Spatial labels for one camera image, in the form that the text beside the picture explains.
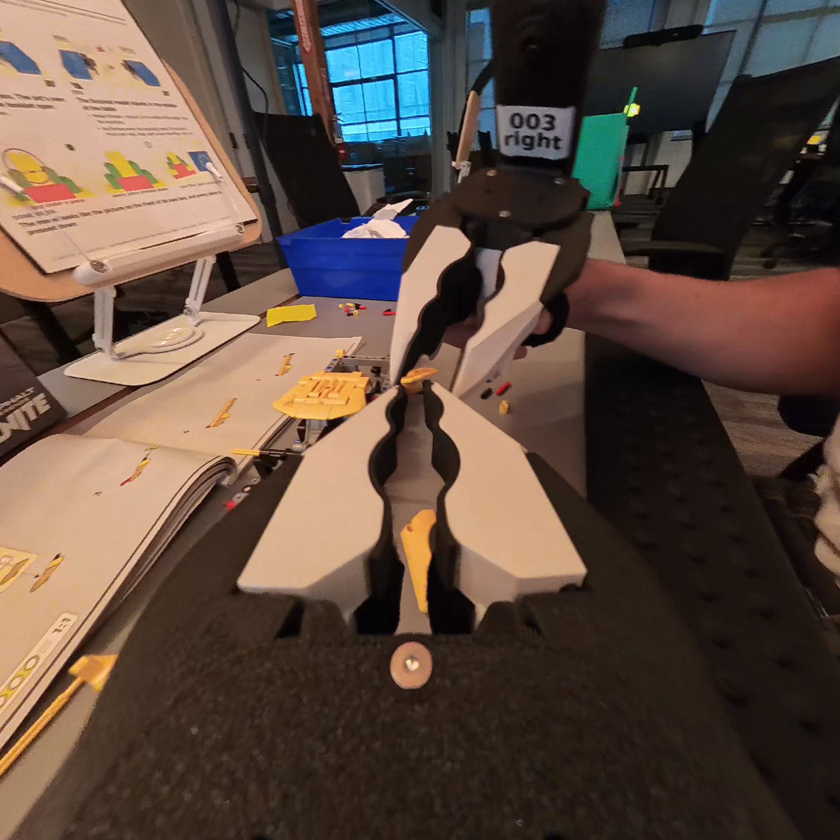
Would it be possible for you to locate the toy car set box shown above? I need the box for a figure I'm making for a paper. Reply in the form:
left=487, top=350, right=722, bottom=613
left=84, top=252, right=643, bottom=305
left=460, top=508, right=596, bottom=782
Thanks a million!
left=0, top=328, right=68, bottom=460

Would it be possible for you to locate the grey desk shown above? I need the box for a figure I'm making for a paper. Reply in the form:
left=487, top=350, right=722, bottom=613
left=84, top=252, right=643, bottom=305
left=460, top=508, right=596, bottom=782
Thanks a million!
left=39, top=210, right=624, bottom=788

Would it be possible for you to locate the person's right hand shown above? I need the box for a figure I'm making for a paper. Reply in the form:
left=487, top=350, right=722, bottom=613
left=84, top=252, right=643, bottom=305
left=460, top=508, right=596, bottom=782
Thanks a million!
left=440, top=314, right=484, bottom=350

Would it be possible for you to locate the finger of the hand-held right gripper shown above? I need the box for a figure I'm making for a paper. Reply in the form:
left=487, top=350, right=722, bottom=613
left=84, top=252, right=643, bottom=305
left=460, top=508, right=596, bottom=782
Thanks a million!
left=388, top=225, right=487, bottom=396
left=451, top=240, right=563, bottom=400

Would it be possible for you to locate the black perforated foam pad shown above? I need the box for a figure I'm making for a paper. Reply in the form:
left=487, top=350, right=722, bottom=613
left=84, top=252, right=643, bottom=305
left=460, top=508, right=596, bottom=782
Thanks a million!
left=583, top=331, right=840, bottom=840

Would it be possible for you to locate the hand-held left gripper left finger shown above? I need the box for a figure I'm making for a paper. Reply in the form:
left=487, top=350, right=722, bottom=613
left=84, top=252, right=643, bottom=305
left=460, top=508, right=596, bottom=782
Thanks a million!
left=236, top=386, right=404, bottom=634

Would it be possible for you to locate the crumpled white paper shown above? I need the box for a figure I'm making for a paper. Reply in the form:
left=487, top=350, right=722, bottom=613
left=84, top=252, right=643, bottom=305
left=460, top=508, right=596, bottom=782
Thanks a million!
left=341, top=199, right=414, bottom=240

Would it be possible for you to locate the open instruction booklet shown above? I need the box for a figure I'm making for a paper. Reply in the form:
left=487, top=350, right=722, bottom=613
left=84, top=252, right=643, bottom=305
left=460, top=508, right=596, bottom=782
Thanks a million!
left=0, top=331, right=363, bottom=749

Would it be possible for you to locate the printed instruction sheet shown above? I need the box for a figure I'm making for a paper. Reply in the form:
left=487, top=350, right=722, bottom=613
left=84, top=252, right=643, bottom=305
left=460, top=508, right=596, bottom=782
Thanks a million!
left=0, top=0, right=258, bottom=275

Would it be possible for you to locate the yellow wheel arch panel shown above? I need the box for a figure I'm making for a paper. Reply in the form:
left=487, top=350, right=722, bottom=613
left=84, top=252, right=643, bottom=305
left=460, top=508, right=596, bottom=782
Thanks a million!
left=400, top=508, right=437, bottom=614

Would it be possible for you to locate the partly built yellow toy car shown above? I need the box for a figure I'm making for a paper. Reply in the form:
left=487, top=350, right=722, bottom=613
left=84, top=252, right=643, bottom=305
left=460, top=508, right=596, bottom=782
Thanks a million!
left=223, top=351, right=395, bottom=513

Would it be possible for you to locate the wooden stick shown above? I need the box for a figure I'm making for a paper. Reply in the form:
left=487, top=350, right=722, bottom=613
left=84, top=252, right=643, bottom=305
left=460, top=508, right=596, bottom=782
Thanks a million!
left=453, top=88, right=483, bottom=181

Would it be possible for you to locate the yellow rod with connector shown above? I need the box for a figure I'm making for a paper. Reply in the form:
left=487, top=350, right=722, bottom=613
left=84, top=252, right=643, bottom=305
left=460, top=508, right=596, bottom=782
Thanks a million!
left=0, top=653, right=119, bottom=777

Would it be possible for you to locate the large black monitor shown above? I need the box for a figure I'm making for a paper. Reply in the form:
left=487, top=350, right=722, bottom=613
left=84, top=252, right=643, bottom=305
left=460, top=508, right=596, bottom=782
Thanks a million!
left=583, top=29, right=737, bottom=135

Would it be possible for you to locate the blue storage bin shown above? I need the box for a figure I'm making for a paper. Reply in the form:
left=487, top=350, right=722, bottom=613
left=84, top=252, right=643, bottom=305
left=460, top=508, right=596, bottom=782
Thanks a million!
left=276, top=215, right=421, bottom=303

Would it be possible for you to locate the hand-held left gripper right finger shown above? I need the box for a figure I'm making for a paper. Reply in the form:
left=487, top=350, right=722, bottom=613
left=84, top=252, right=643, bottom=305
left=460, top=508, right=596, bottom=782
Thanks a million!
left=423, top=381, right=588, bottom=634

